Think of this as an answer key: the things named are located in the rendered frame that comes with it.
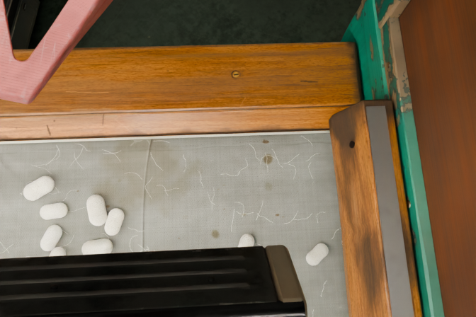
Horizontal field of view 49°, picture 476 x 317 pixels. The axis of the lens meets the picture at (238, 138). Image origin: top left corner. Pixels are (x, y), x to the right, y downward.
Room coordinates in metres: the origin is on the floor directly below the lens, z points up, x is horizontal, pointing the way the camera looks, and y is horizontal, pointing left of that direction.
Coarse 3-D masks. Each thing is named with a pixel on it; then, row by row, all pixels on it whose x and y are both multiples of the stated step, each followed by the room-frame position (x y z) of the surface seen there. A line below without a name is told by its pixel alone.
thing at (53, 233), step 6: (48, 228) 0.04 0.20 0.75; (54, 228) 0.04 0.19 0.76; (60, 228) 0.04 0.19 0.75; (48, 234) 0.03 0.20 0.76; (54, 234) 0.03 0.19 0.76; (60, 234) 0.03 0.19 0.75; (42, 240) 0.02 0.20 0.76; (48, 240) 0.02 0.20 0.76; (54, 240) 0.03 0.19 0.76; (42, 246) 0.02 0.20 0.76; (48, 246) 0.02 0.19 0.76; (54, 246) 0.02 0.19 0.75
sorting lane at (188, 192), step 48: (0, 144) 0.13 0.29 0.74; (48, 144) 0.14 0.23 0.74; (96, 144) 0.15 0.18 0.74; (144, 144) 0.16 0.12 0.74; (192, 144) 0.18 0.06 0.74; (240, 144) 0.19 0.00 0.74; (288, 144) 0.20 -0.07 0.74; (0, 192) 0.07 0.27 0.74; (96, 192) 0.09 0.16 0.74; (144, 192) 0.10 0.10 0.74; (192, 192) 0.11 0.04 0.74; (240, 192) 0.13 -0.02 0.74; (288, 192) 0.14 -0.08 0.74; (336, 192) 0.15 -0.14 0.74; (0, 240) 0.01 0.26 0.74; (144, 240) 0.05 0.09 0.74; (192, 240) 0.06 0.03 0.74; (288, 240) 0.08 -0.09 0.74; (336, 240) 0.09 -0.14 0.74; (336, 288) 0.03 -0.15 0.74
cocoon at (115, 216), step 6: (114, 210) 0.07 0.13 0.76; (120, 210) 0.07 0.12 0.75; (108, 216) 0.07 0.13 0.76; (114, 216) 0.07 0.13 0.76; (120, 216) 0.07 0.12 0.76; (108, 222) 0.06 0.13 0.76; (114, 222) 0.06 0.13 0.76; (120, 222) 0.06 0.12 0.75; (108, 228) 0.05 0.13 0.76; (114, 228) 0.05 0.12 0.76; (108, 234) 0.04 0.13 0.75; (114, 234) 0.05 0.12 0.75
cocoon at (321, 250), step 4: (320, 244) 0.08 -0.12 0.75; (324, 244) 0.08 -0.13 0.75; (316, 248) 0.07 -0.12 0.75; (320, 248) 0.07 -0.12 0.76; (324, 248) 0.08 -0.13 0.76; (312, 252) 0.07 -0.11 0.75; (316, 252) 0.07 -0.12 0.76; (320, 252) 0.07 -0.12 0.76; (324, 252) 0.07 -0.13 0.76; (328, 252) 0.07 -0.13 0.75; (308, 256) 0.06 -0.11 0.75; (312, 256) 0.06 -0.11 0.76; (316, 256) 0.06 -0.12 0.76; (320, 256) 0.07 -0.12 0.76; (324, 256) 0.07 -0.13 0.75; (308, 260) 0.06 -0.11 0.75; (312, 260) 0.06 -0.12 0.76; (316, 260) 0.06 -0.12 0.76; (320, 260) 0.06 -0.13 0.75; (312, 264) 0.06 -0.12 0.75; (316, 264) 0.06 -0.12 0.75
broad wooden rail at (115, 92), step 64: (64, 64) 0.24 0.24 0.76; (128, 64) 0.26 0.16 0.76; (192, 64) 0.28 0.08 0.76; (256, 64) 0.29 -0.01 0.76; (320, 64) 0.31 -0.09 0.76; (0, 128) 0.15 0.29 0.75; (64, 128) 0.16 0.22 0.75; (128, 128) 0.18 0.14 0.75; (192, 128) 0.20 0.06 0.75; (256, 128) 0.21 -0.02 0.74; (320, 128) 0.23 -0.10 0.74
